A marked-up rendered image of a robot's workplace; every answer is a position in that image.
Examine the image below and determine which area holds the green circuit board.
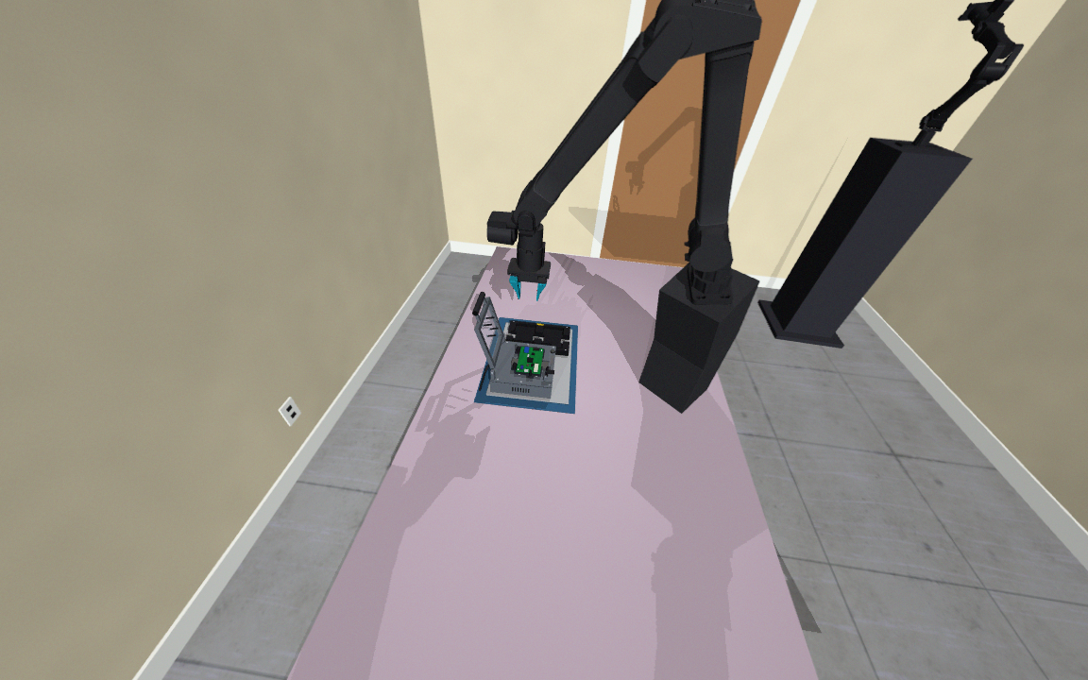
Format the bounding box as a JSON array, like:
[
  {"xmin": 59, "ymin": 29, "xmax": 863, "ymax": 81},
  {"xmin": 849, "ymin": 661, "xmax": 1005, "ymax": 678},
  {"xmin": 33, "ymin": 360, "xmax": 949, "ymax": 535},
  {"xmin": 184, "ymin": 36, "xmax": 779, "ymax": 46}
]
[{"xmin": 516, "ymin": 347, "xmax": 544, "ymax": 374}]

